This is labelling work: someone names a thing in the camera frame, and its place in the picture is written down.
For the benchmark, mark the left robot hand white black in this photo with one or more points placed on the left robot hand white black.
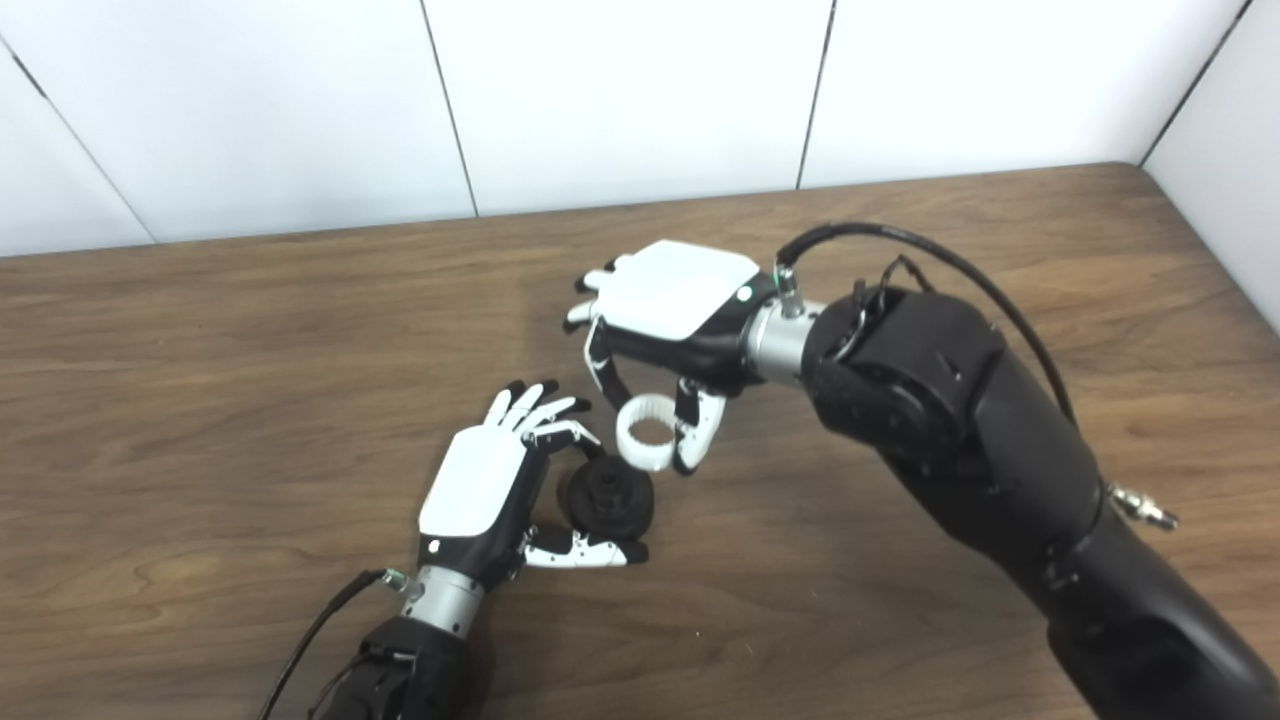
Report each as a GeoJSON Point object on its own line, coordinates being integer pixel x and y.
{"type": "Point", "coordinates": [475, 485]}

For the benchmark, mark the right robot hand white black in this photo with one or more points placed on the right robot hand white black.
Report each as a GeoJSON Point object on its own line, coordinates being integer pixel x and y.
{"type": "Point", "coordinates": [680, 295]}

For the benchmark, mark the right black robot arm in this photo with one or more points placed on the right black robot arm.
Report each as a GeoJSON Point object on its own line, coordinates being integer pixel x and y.
{"type": "Point", "coordinates": [980, 430]}

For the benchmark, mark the round black part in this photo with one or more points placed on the round black part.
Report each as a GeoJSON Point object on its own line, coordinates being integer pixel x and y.
{"type": "Point", "coordinates": [615, 500]}

